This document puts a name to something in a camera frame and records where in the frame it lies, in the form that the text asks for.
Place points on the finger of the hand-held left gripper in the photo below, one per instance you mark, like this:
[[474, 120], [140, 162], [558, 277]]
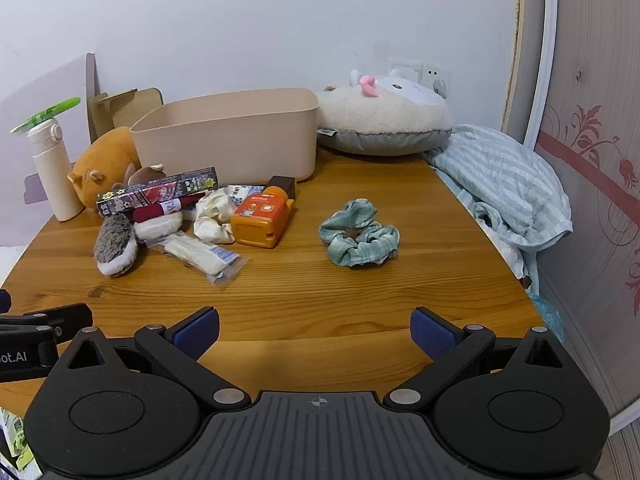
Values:
[[60, 317], [4, 301]]

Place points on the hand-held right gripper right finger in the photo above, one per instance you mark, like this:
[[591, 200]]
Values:
[[430, 335]]

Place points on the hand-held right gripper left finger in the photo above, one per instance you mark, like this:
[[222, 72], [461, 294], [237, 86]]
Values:
[[197, 332]]

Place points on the clear packet with white contents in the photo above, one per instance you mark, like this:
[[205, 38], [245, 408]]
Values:
[[197, 255]]

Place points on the grey furry plush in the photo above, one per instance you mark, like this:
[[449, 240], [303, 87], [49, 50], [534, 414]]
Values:
[[115, 240]]

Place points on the small white plush toy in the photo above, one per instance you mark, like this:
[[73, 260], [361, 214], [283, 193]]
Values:
[[212, 210]]

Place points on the orange box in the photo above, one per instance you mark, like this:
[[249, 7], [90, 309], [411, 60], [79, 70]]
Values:
[[260, 220]]

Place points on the blue white tissue packet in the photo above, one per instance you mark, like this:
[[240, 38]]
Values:
[[245, 192]]

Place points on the brown plush with white hat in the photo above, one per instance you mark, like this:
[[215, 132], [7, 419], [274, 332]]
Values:
[[142, 175]]

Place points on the small black box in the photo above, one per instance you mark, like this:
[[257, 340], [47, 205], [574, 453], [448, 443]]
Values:
[[282, 182]]

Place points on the beige plastic storage container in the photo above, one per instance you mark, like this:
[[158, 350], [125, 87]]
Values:
[[225, 135]]

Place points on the teal patterned cloth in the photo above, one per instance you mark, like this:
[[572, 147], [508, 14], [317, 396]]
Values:
[[547, 317]]

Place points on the white insulated bottle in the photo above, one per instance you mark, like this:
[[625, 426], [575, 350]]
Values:
[[52, 180]]

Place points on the orange plush animal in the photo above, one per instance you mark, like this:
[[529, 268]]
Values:
[[107, 160]]

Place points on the light blue cloth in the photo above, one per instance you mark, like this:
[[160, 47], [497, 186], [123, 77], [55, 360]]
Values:
[[500, 180]]

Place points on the green plastic stick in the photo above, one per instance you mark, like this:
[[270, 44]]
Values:
[[55, 110]]

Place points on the lilac board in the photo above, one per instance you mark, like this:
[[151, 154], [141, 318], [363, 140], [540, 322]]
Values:
[[45, 90]]

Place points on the cream sheep plush cushion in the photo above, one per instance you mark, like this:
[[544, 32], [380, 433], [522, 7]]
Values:
[[370, 120]]

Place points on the plywood stand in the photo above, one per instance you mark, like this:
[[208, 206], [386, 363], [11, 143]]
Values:
[[135, 105]]

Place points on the white cat plush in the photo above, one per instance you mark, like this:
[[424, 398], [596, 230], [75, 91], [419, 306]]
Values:
[[410, 91]]

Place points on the floral patterned panel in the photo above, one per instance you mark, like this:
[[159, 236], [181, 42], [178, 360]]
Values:
[[590, 85]]

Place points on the white wall socket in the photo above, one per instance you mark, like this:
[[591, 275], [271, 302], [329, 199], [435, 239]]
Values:
[[430, 72]]

